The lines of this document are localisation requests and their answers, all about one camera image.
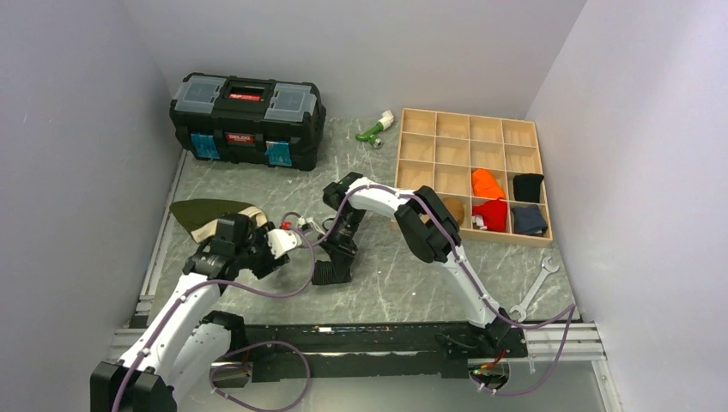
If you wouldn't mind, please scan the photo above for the brown rolled underwear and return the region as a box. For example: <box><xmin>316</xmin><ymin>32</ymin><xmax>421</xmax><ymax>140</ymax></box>
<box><xmin>443</xmin><ymin>197</ymin><xmax>466</xmax><ymax>226</ymax></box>

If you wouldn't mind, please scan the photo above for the purple cable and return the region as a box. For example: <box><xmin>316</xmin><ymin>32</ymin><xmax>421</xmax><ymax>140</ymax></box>
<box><xmin>111</xmin><ymin>211</ymin><xmax>319</xmax><ymax>412</ymax></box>
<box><xmin>315</xmin><ymin>183</ymin><xmax>577</xmax><ymax>398</ymax></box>

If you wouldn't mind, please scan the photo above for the wooden compartment tray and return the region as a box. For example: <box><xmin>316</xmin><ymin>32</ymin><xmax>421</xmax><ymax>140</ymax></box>
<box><xmin>395</xmin><ymin>108</ymin><xmax>554</xmax><ymax>247</ymax></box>

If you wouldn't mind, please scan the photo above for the black striped underwear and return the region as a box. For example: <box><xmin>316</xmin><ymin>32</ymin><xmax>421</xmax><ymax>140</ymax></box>
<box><xmin>312</xmin><ymin>260</ymin><xmax>352</xmax><ymax>286</ymax></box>

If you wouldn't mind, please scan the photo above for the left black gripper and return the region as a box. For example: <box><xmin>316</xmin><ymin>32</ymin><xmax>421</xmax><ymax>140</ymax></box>
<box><xmin>234</xmin><ymin>221</ymin><xmax>289</xmax><ymax>278</ymax></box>

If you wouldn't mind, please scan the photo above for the red rolled underwear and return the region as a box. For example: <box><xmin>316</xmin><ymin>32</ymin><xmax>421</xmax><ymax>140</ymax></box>
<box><xmin>471</xmin><ymin>198</ymin><xmax>508</xmax><ymax>233</ymax></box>

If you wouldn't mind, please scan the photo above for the orange rolled underwear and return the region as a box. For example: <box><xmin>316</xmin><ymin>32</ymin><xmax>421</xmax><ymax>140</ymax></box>
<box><xmin>471</xmin><ymin>169</ymin><xmax>506</xmax><ymax>199</ymax></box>

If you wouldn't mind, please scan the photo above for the green and white pipe fitting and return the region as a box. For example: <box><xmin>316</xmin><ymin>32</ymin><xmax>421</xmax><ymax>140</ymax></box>
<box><xmin>355</xmin><ymin>110</ymin><xmax>395</xmax><ymax>149</ymax></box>

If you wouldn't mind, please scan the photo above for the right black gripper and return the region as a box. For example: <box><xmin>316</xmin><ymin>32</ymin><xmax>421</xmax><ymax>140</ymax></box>
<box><xmin>318</xmin><ymin>209</ymin><xmax>367</xmax><ymax>282</ymax></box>

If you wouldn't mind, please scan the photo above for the olive green underwear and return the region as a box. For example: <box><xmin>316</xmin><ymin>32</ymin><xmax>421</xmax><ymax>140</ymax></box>
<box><xmin>169</xmin><ymin>198</ymin><xmax>269</xmax><ymax>245</ymax></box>

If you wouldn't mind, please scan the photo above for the silver wrench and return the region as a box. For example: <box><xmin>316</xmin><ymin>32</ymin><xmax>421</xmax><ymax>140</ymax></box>
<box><xmin>509</xmin><ymin>257</ymin><xmax>560</xmax><ymax>323</ymax></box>

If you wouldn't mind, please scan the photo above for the navy blue rolled underwear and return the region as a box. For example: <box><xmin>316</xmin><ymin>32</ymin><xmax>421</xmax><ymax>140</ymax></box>
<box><xmin>511</xmin><ymin>205</ymin><xmax>549</xmax><ymax>236</ymax></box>

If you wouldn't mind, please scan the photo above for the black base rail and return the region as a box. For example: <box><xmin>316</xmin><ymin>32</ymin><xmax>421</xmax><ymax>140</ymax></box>
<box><xmin>213</xmin><ymin>322</ymin><xmax>528</xmax><ymax>385</ymax></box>

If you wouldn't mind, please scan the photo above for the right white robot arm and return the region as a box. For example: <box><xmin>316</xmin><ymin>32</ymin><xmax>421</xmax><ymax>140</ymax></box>
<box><xmin>313</xmin><ymin>173</ymin><xmax>512</xmax><ymax>356</ymax></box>

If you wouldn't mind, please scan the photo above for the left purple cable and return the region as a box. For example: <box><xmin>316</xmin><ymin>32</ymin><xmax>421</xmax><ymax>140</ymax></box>
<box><xmin>111</xmin><ymin>211</ymin><xmax>319</xmax><ymax>412</ymax></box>

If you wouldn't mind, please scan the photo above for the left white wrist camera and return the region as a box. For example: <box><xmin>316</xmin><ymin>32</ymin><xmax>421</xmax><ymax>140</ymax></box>
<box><xmin>264</xmin><ymin>222</ymin><xmax>303</xmax><ymax>259</ymax></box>

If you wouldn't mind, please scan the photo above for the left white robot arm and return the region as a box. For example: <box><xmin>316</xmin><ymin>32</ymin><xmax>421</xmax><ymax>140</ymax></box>
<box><xmin>89</xmin><ymin>207</ymin><xmax>302</xmax><ymax>411</ymax></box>

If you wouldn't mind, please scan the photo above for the black rolled underwear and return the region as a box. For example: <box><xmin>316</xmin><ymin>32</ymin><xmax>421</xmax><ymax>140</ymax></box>
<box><xmin>513</xmin><ymin>173</ymin><xmax>544</xmax><ymax>203</ymax></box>

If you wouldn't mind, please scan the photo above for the aluminium frame rail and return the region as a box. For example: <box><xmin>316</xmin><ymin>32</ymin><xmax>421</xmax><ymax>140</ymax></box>
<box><xmin>106</xmin><ymin>151</ymin><xmax>189</xmax><ymax>361</ymax></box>

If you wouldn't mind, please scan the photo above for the black plastic toolbox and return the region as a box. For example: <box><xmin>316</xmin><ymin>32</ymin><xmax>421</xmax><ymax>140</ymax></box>
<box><xmin>169</xmin><ymin>73</ymin><xmax>326</xmax><ymax>171</ymax></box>

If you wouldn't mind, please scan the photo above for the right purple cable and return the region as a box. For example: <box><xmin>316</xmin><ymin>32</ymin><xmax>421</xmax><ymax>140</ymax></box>
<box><xmin>315</xmin><ymin>183</ymin><xmax>577</xmax><ymax>398</ymax></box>

